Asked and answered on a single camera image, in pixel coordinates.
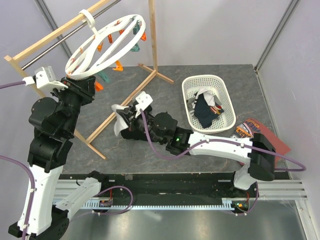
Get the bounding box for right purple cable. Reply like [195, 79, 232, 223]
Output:
[140, 108, 307, 172]

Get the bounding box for white slotted cable duct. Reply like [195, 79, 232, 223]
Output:
[80, 198, 239, 211]

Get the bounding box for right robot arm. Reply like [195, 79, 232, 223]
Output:
[111, 104, 276, 197]

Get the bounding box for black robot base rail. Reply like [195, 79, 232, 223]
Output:
[60, 171, 257, 206]

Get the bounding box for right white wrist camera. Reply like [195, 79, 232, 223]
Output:
[134, 91, 153, 118]

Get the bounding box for metal rack rod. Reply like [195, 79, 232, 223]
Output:
[13, 0, 121, 71]

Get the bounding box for red printed t-shirt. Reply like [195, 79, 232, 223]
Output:
[231, 117, 291, 155]

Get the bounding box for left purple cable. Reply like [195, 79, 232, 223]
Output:
[0, 79, 37, 240]

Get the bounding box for white perforated laundry basket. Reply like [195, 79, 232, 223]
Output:
[181, 74, 236, 134]

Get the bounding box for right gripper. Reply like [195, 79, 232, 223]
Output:
[117, 106, 164, 145]

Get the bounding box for white sock black stripes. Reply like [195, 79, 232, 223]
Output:
[191, 87, 216, 109]

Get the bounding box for white round clip hanger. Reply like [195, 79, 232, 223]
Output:
[65, 9, 146, 80]

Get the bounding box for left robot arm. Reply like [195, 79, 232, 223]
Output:
[8, 76, 110, 240]

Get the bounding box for purple cable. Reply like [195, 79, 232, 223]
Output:
[0, 79, 37, 240]
[140, 108, 307, 172]

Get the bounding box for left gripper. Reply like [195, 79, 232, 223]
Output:
[52, 74, 98, 135]

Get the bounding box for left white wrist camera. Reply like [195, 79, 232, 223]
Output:
[22, 66, 69, 91]

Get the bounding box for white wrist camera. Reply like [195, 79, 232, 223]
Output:
[134, 91, 153, 118]
[22, 66, 69, 91]

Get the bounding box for black folded garment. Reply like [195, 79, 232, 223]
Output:
[120, 126, 148, 141]

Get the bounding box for dark navy sock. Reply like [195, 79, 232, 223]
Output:
[197, 105, 224, 128]

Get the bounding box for wooden drying rack frame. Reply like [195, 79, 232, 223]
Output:
[4, 0, 174, 160]

